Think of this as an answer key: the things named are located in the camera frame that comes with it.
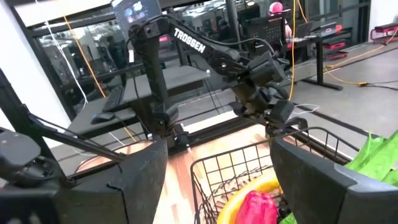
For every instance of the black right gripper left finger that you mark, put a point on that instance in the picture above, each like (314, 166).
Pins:
(136, 186)

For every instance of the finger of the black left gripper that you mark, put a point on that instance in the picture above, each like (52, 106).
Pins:
(273, 129)
(298, 123)

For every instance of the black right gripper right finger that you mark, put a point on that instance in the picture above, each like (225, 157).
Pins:
(317, 193)

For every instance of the black grape bunch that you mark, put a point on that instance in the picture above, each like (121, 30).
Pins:
(283, 208)

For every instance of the red bell pepper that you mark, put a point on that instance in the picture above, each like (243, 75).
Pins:
(256, 208)

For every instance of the green husked corn cob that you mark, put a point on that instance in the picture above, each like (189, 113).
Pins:
(376, 155)

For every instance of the yellow banana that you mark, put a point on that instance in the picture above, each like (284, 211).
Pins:
(236, 202)

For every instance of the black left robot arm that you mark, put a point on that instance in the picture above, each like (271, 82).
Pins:
(189, 40)

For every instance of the black standing desk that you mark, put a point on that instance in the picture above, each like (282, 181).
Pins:
(318, 59)

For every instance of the person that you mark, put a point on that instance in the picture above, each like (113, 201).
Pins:
(224, 29)
(115, 51)

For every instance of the grey desk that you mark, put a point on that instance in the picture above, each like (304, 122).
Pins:
(180, 76)

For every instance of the black keyboard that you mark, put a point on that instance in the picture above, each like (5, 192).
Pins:
(113, 99)

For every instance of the pink helmet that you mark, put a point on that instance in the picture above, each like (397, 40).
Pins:
(276, 7)

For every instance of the red black bench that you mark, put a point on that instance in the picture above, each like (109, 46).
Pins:
(385, 29)

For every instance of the lit display screen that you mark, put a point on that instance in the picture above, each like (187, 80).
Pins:
(135, 12)

